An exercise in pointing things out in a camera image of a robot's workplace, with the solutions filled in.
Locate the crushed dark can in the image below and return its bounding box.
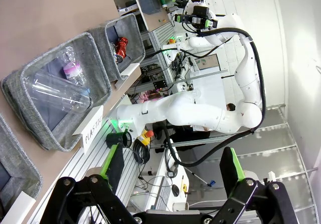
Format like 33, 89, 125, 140
109, 41, 119, 62

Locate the clear plastic cup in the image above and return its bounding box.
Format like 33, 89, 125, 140
26, 70, 94, 114

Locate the crushed red can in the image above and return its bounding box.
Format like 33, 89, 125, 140
114, 36, 129, 59

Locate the white office desk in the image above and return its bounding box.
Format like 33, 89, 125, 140
128, 146, 228, 224

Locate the white rod with blue tip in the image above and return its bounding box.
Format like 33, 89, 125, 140
185, 165, 217, 187

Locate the white paper cup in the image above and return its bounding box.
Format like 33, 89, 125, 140
173, 201, 189, 212

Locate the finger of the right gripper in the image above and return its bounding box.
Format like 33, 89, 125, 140
203, 18, 219, 30
175, 14, 193, 24

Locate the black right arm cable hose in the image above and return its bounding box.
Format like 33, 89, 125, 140
164, 27, 267, 166

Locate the grey fabric basket labelled bottle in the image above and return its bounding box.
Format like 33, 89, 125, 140
0, 113, 44, 202

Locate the brown topped side table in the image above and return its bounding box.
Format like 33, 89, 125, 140
128, 0, 176, 33

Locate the grey fabric basket labelled plastic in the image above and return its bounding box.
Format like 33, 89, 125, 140
1, 32, 112, 152

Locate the silver aluminium table rail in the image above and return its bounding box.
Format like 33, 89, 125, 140
27, 113, 141, 224

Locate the black cylinder device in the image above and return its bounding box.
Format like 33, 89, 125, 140
105, 131, 132, 149

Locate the white paper label BOTTLE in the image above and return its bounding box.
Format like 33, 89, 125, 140
0, 190, 36, 224

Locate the white paper label PLASTIC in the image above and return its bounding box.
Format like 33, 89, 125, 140
72, 105, 104, 155

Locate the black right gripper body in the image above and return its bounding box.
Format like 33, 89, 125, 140
191, 15, 206, 31

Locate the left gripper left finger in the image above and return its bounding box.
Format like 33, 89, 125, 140
40, 143, 141, 224

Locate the clear bottle with pink label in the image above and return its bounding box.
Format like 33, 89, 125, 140
58, 46, 88, 87

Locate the grey computer keyboard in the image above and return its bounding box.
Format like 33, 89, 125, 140
152, 176, 174, 212

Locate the electronics and wiring rack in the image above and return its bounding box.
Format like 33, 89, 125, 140
139, 48, 198, 95

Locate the coiled black cable bundle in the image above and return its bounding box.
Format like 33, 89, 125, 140
132, 140, 151, 165

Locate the grey fabric basket labelled can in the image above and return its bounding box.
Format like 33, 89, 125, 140
87, 13, 146, 83

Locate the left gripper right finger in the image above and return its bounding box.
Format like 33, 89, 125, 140
213, 147, 299, 224

